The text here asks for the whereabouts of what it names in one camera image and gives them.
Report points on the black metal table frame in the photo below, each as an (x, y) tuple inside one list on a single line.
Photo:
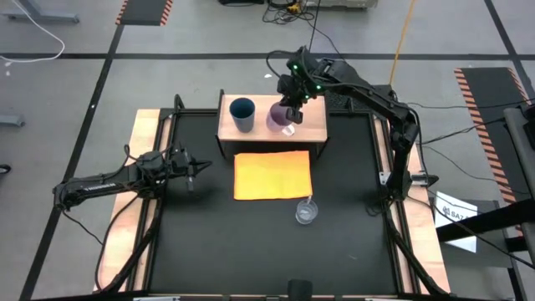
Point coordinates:
[(188, 113)]

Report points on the grey furniture foot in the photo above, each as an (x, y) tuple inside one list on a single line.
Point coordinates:
[(10, 120)]

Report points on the wooden shelf with black legs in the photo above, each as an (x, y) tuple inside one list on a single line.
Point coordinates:
[(259, 134)]

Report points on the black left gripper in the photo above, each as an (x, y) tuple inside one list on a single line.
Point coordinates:
[(167, 167)]

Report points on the grey desk leg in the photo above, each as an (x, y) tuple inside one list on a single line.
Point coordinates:
[(42, 17)]

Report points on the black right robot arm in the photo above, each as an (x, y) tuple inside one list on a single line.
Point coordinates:
[(376, 98)]

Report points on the dark blue plastic cup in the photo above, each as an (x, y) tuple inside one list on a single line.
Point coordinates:
[(242, 115)]

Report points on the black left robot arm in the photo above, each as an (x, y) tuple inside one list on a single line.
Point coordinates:
[(96, 186)]

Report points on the grey equipment base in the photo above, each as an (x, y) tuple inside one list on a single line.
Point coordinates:
[(340, 3)]

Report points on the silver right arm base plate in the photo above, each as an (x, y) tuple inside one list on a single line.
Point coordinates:
[(424, 180)]

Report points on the clear plastic cup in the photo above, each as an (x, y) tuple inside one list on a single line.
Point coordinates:
[(306, 211)]

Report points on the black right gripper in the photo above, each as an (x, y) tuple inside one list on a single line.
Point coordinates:
[(299, 83)]

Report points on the yellow orange cloth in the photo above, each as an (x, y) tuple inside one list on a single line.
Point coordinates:
[(271, 175)]

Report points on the purple white ceramic mug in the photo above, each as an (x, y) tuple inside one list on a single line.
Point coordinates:
[(276, 121)]

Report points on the black hazard-striped floor mat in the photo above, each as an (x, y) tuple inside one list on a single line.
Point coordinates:
[(489, 96), (144, 11)]

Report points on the black metal beam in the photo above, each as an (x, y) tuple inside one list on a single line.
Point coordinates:
[(485, 221)]

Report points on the light wooden side board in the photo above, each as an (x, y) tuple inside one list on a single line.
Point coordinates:
[(146, 129), (428, 251)]

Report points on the white paper sign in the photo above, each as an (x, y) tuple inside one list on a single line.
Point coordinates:
[(453, 213)]

